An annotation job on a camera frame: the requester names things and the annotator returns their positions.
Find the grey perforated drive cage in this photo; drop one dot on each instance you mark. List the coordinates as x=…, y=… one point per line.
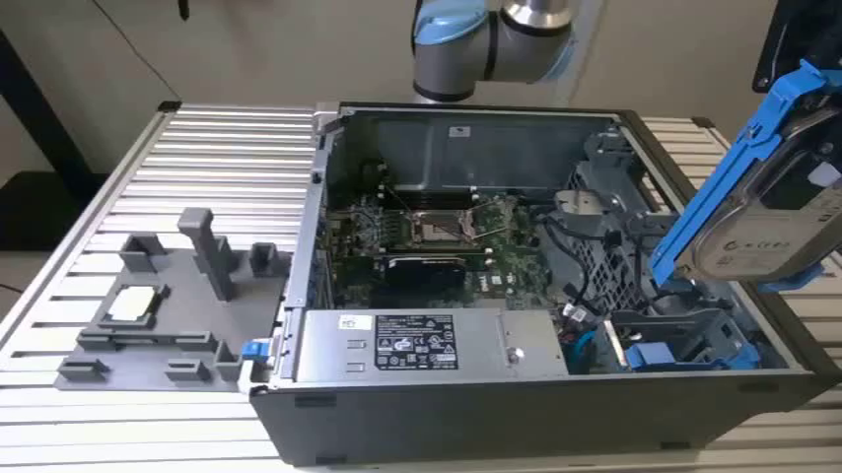
x=604, y=266

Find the black graphics card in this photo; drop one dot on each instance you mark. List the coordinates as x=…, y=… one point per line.
x=424, y=276

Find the hard disk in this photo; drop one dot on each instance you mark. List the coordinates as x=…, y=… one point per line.
x=713, y=197
x=647, y=357

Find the blue case latch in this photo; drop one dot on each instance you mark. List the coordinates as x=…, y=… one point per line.
x=254, y=350

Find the silver power supply unit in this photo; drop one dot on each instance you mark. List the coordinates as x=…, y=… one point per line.
x=328, y=345

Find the grey parts rack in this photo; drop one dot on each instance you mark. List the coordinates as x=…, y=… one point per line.
x=190, y=315

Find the black desk leg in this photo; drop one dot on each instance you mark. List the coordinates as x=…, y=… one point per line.
x=38, y=108

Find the open dark grey PC case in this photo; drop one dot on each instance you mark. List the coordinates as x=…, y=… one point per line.
x=460, y=424

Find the silver CPU chip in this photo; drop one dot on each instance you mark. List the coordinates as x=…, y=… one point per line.
x=130, y=301

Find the CPU socket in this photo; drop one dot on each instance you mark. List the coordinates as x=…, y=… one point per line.
x=437, y=234

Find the silver metal bracket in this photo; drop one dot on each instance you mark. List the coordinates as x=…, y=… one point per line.
x=579, y=202

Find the green motherboard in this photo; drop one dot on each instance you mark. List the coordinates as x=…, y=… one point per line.
x=519, y=276

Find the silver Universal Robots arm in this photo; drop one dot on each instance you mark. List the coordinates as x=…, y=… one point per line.
x=453, y=64

